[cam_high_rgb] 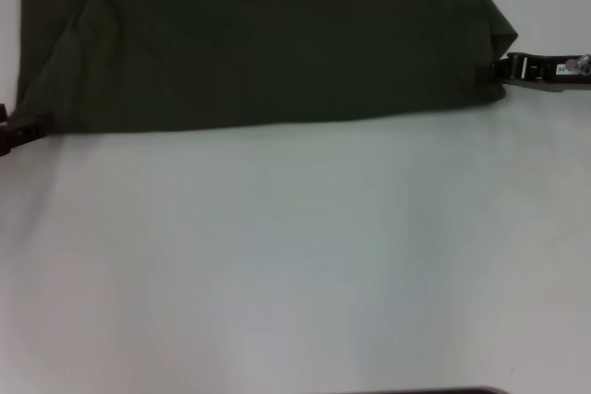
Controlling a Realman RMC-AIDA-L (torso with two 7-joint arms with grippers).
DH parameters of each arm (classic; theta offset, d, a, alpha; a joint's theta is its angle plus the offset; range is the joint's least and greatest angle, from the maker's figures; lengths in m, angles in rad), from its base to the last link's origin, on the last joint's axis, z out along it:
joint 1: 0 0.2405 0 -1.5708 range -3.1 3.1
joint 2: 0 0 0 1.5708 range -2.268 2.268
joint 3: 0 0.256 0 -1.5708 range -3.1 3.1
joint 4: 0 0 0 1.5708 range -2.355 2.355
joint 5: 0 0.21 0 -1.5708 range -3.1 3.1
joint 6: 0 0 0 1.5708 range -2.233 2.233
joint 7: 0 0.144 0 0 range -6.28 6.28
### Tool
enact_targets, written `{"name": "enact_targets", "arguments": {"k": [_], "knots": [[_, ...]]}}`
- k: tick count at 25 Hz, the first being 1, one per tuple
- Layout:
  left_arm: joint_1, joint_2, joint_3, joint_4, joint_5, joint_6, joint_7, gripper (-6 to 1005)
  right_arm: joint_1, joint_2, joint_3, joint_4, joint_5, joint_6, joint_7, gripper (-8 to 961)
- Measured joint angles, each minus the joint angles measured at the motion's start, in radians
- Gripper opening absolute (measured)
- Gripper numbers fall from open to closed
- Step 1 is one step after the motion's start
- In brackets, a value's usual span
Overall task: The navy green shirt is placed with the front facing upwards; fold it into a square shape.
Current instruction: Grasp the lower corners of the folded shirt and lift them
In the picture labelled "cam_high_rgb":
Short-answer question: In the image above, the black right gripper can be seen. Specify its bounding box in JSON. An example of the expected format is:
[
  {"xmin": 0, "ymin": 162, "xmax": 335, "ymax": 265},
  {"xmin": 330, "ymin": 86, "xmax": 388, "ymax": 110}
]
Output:
[{"xmin": 488, "ymin": 52, "xmax": 591, "ymax": 93}]

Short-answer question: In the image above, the dark green FREE T-shirt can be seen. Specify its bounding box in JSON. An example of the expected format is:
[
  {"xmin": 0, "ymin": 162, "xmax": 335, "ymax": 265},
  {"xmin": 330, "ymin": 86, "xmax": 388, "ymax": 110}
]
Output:
[{"xmin": 13, "ymin": 0, "xmax": 520, "ymax": 137}]

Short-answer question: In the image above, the right arm connector cable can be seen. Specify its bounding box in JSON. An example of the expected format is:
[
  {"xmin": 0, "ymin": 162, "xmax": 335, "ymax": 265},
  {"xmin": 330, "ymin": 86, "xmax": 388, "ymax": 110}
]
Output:
[{"xmin": 565, "ymin": 54, "xmax": 591, "ymax": 78}]

